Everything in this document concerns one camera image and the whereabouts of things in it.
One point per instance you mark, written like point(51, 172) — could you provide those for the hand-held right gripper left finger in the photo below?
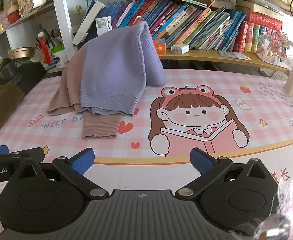
point(82, 161)

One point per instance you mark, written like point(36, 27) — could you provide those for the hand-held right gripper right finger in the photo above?
point(201, 160)

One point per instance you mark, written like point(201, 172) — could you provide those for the purple and pink sweater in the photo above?
point(111, 67)

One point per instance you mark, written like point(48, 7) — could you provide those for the olive brown cloth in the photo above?
point(4, 110)

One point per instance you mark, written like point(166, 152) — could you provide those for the black bag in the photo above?
point(29, 75)

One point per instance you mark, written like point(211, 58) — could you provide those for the gold round tin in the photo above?
point(21, 53)

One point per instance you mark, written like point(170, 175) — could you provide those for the white tub with green lid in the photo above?
point(59, 56)

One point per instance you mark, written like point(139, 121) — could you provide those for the red tassel ornament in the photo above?
point(46, 50)

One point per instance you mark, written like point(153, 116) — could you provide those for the light blue flat packet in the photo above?
point(234, 55)

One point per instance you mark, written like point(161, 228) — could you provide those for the white charger plug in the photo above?
point(180, 49)

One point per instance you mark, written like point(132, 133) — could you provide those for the white orange toothpaste box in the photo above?
point(159, 46)

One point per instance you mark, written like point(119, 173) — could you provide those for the red jar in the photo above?
point(14, 15)

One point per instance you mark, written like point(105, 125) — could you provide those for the colourful candy ornament display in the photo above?
point(274, 45)

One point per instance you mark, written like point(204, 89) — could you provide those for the white blue orange carton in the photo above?
point(103, 26)

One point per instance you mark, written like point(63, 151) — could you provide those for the row of upright books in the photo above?
point(199, 22)

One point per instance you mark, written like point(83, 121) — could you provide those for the wooden bookshelf with white frame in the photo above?
point(211, 55)

